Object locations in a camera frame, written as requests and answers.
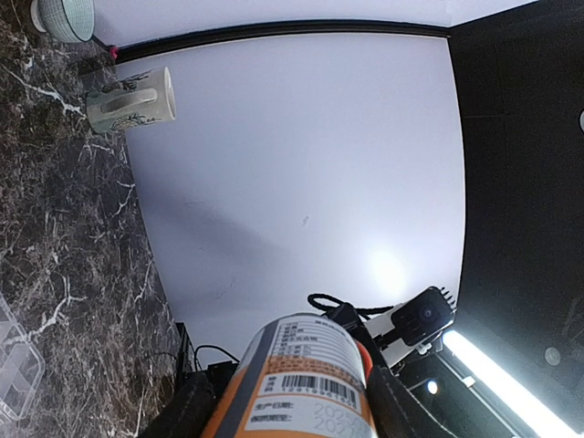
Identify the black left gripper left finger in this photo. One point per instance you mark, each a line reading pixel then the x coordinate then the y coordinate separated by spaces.
pixel 188 412

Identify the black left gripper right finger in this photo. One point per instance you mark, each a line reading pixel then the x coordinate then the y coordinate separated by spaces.
pixel 396 412

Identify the orange pill bottle grey cap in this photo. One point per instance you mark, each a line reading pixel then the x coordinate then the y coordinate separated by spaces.
pixel 302 375

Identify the clear plastic pill organizer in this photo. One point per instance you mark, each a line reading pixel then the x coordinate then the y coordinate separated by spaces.
pixel 22 368

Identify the white light bar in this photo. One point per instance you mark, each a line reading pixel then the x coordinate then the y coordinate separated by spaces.
pixel 536 415

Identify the cream ceramic mug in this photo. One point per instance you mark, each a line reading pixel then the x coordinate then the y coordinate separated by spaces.
pixel 139 100

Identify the small teal patterned bowl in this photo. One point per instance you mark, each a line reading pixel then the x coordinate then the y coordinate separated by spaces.
pixel 68 21

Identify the top external camera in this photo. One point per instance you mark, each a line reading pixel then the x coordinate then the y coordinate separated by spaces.
pixel 425 315

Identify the black right frame post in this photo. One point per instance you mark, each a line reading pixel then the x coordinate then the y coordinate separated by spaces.
pixel 228 34

